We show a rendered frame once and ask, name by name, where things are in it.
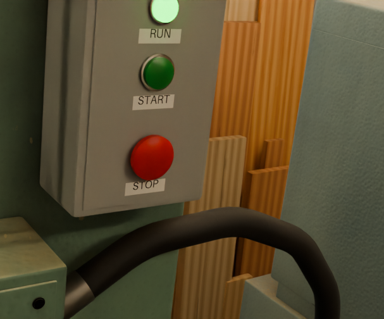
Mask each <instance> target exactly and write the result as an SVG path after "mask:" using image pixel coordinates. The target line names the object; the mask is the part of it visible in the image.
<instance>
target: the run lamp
mask: <svg viewBox="0 0 384 319"><path fill-rule="evenodd" d="M177 13H178V0H151V1H150V3H149V14H150V17H151V18H152V20H153V21H154V22H156V23H158V24H162V25H165V24H168V23H170V22H172V21H173V20H174V19H175V17H176V16H177Z"/></svg>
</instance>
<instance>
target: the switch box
mask: <svg viewBox="0 0 384 319"><path fill-rule="evenodd" d="M150 1H151V0H48V9H47V35H46V62H45V76H44V102H43V116H42V143H41V157H40V186H41V187H42V188H43V189H44V190H45V191H46V192H47V193H48V194H49V195H50V196H51V197H53V198H54V199H55V200H56V201H57V202H58V203H59V204H60V205H61V206H62V207H63V208H64V209H65V210H66V211H67V212H69V214H70V215H71V216H74V217H81V216H89V215H98V214H103V213H111V212H116V211H125V210H133V209H138V208H146V207H151V206H160V205H165V204H173V203H182V202H187V201H195V200H199V199H200V198H201V196H202V189H203V183H204V174H205V168H206V159H207V149H208V144H209V134H210V128H211V119H212V114H213V104H214V94H215V88H216V79H217V73H218V64H219V58H220V49H221V39H222V33H223V24H224V18H225V9H226V0H178V13H177V16H176V17H175V19H174V20H173V21H172V22H170V23H168V24H165V25H162V24H158V23H156V22H154V21H153V20H152V18H151V17H150V14H149V3H150ZM140 28H151V29H181V30H182V32H181V38H180V44H138V43H139V29H140ZM156 53H162V54H165V55H167V56H169V57H170V58H171V60H172V62H173V64H174V67H175V74H174V77H173V80H172V81H171V83H170V84H169V86H167V88H165V89H163V90H161V91H150V90H149V89H147V88H145V87H144V86H143V84H142V82H141V80H140V69H141V66H142V64H143V62H144V61H145V60H146V59H147V58H148V57H149V56H150V55H152V54H156ZM169 94H174V95H175V97H174V103H173V108H161V109H140V110H132V108H133V97H134V96H155V95H169ZM148 135H160V136H163V137H164V138H166V139H168V140H169V141H170V143H171V145H172V146H173V152H174V157H173V162H172V164H171V166H170V168H169V170H168V171H167V172H166V173H165V174H164V175H163V176H162V177H159V178H157V179H162V178H165V185H164V191H159V192H150V193H145V194H136V195H130V196H125V186H126V183H130V182H141V181H146V180H144V179H142V178H140V177H139V176H137V175H136V174H135V173H134V171H133V170H132V167H131V162H130V158H131V155H132V151H133V149H134V147H135V146H136V144H137V143H138V142H139V141H140V140H141V139H143V138H144V137H147V136H148ZM157 179H155V180H157Z"/></svg>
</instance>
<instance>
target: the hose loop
mask: <svg viewBox="0 0 384 319"><path fill-rule="evenodd" d="M228 237H242V238H246V239H250V240H252V241H256V242H259V243H261V244H265V245H267V246H271V247H274V248H277V249H280V250H282V251H285V252H286V253H288V254H289V255H291V256H292V257H293V259H294V260H295V262H296V263H297V265H298V266H299V268H300V270H301V272H302V273H303V275H304V276H305V278H306V280H307V282H308V284H309V285H310V287H311V289H312V291H313V294H314V303H315V313H314V319H340V293H339V289H338V285H337V282H336V280H335V277H334V275H333V273H332V271H331V269H330V267H329V266H328V263H327V262H326V260H325V258H324V256H323V254H322V252H321V251H320V249H319V247H318V245H317V244H316V242H315V241H314V240H313V239H312V238H311V236H310V235H308V234H307V233H306V232H305V231H303V230H302V229H301V228H299V227H297V226H295V225H293V224H291V223H288V222H285V221H283V220H280V219H277V218H275V217H272V216H269V215H267V214H264V213H261V212H259V211H256V210H251V209H247V208H241V207H223V208H215V209H211V210H206V211H200V212H197V213H191V214H188V215H182V216H177V217H174V218H169V219H165V220H160V221H158V222H153V223H150V224H148V225H145V226H143V227H140V228H138V229H136V230H134V231H132V232H130V233H128V234H126V235H124V236H123V237H121V238H120V239H118V240H117V241H115V242H114V243H112V244H111V245H109V246H108V247H107V248H106V249H104V250H102V251H101V252H100V253H99V254H97V255H96V256H94V257H93V258H92V259H90V260H89V261H88V262H86V263H85V264H83V265H82V266H81V267H80V268H78V269H77V270H74V271H72V272H71V273H69V274H68V275H67V276H66V292H65V311H64V319H70V318H71V317H72V316H74V315H75V314H76V313H78V312H79V311H80V310H82V309H83V308H84V307H86V306H87V305H88V304H90V303H91V302H92V301H93V300H95V298H96V297H97V296H98V295H100V294H101V293H102V292H104V291H105V290H106V289H108V288H109V287H111V286H112V285H113V284H114V283H115V282H117V281H118V280H119V279H121V278H122V277H124V276H125V275H126V274H127V273H129V272H130V271H132V270H133V269H134V268H136V267H137V266H139V265H140V264H142V263H143V262H145V261H147V260H149V259H151V258H153V257H155V256H157V255H160V254H163V253H167V252H170V251H174V250H177V249H182V248H185V247H190V246H194V245H198V244H202V243H205V242H210V241H215V240H218V239H222V238H228Z"/></svg>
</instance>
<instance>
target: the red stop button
mask: <svg viewBox="0 0 384 319"><path fill-rule="evenodd" d="M173 157H174V152H173V146H172V145H171V143H170V141H169V140H168V139H166V138H164V137H163V136H160V135H148V136H147V137H144V138H143V139H141V140H140V141H139V142H138V143H137V144H136V146H135V147H134V149H133V151H132V155H131V158H130V162H131V167H132V170H133V171H134V173H135V174H136V175H137V176H139V177H140V178H142V179H144V180H155V179H157V178H159V177H162V176H163V175H164V174H165V173H166V172H167V171H168V170H169V168H170V166H171V164H172V162H173Z"/></svg>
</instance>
